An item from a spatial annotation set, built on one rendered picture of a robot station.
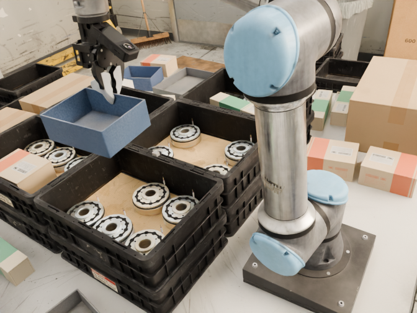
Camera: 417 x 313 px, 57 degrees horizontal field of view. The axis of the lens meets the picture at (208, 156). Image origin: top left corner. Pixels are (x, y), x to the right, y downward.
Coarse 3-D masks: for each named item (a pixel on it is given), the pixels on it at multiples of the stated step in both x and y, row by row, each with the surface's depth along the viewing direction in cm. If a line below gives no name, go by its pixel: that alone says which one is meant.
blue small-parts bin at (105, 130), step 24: (72, 96) 97; (96, 96) 99; (120, 96) 94; (48, 120) 89; (72, 120) 98; (96, 120) 99; (120, 120) 85; (144, 120) 92; (72, 144) 90; (96, 144) 85; (120, 144) 87
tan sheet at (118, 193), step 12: (120, 180) 118; (132, 180) 117; (96, 192) 114; (108, 192) 114; (120, 192) 113; (132, 192) 113; (108, 204) 109; (120, 204) 109; (132, 204) 108; (132, 216) 104; (144, 216) 104; (156, 216) 103; (144, 228) 100; (156, 228) 100; (168, 228) 99
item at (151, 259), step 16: (160, 160) 107; (64, 176) 105; (208, 176) 99; (48, 192) 101; (208, 192) 94; (48, 208) 95; (192, 208) 90; (80, 224) 89; (176, 224) 86; (96, 240) 87; (112, 240) 84; (176, 240) 85; (128, 256) 81; (144, 256) 80; (160, 256) 82
